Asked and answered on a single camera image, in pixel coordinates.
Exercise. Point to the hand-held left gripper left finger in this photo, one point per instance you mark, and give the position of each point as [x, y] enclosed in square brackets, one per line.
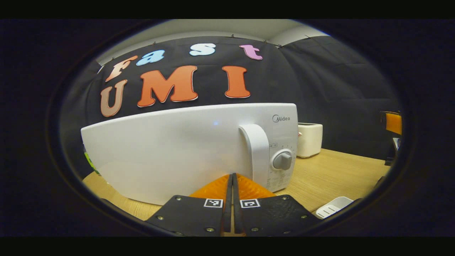
[228, 209]

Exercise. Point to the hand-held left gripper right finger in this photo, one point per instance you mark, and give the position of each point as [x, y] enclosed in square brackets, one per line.
[237, 213]

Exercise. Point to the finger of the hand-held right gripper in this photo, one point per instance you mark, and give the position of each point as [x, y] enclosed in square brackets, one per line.
[394, 122]

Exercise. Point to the white microwave oven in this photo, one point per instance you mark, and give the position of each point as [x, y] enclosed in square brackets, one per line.
[160, 149]

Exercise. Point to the white food tray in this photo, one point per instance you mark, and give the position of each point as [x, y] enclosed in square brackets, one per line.
[334, 207]

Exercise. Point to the white toaster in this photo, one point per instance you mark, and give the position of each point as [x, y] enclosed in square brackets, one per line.
[312, 142]

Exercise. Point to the black backdrop cloth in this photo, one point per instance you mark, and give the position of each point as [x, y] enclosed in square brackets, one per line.
[320, 78]

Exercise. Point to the green object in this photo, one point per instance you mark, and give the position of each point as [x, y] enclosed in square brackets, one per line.
[91, 161]

